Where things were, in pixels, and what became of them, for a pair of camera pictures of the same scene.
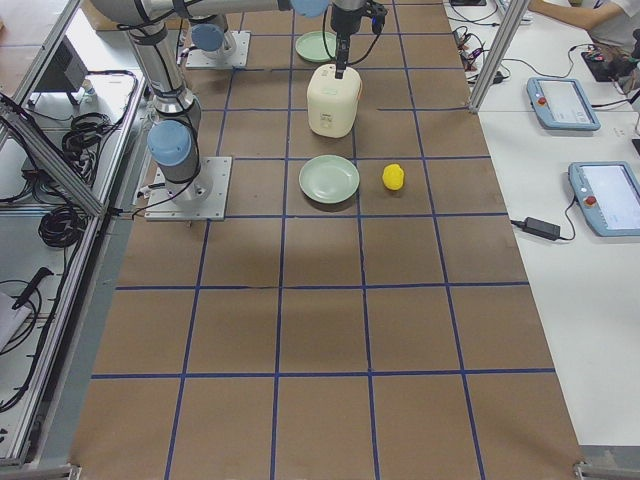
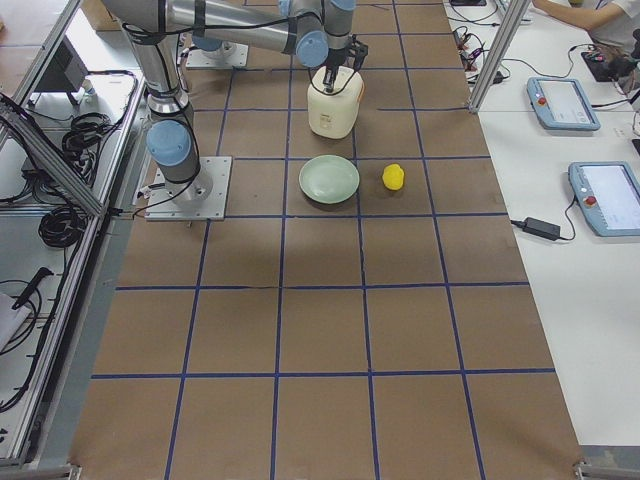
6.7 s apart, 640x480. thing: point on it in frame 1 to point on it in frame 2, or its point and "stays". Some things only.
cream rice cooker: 333,101 stays
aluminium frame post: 510,25 stays
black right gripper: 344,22 to 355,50
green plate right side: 328,179 stays
